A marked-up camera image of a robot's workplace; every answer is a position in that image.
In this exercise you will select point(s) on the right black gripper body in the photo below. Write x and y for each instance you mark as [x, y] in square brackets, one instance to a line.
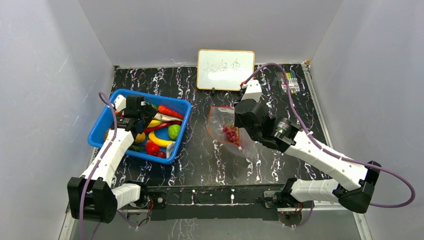
[241, 122]

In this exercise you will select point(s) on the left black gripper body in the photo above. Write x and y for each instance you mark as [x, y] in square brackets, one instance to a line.
[147, 117]

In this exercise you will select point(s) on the purple toy grapes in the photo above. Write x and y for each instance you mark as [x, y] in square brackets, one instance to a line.
[232, 133]

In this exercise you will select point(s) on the clear orange zip bag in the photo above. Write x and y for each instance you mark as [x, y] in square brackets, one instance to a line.
[225, 115]

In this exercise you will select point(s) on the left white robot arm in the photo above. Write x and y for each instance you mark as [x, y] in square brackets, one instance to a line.
[106, 172]

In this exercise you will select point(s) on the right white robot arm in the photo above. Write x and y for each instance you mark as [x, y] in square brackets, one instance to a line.
[351, 185]

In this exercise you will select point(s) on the yellow toy lemon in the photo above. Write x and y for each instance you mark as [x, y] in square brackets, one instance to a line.
[140, 138]

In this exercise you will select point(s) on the green toy cucumber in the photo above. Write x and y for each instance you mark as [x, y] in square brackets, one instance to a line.
[154, 106]

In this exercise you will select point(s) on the grey toy fish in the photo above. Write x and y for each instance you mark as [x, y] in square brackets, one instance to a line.
[166, 118]

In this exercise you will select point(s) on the orange toy carrot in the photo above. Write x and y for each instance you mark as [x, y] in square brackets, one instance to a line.
[169, 112]

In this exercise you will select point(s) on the red toy chili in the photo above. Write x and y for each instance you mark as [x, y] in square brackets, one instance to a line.
[161, 126]

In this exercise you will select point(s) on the blue plastic bin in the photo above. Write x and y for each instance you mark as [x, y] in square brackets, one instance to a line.
[105, 119]

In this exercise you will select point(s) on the red toy pepper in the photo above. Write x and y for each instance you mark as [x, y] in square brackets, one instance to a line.
[152, 148]

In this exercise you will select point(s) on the green toy cabbage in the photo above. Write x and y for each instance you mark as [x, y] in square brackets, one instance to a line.
[173, 131]

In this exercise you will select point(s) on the dark red toy cherry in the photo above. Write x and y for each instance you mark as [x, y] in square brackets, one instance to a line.
[161, 154]

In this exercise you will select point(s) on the white toy radish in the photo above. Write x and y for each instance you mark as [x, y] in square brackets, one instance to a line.
[169, 148]

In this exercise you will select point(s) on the marker pen pack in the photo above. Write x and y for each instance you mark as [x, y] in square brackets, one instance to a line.
[293, 84]

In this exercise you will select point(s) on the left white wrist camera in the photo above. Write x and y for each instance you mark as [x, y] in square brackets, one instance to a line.
[119, 103]

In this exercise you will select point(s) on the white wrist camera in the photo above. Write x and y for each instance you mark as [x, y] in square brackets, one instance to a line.
[251, 90]
[119, 103]

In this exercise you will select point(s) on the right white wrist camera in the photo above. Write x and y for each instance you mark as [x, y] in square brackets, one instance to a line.
[251, 90]

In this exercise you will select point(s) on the small whiteboard yellow frame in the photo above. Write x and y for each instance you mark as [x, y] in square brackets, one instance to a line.
[223, 70]

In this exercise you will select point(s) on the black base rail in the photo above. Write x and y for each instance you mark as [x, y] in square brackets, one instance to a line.
[264, 201]

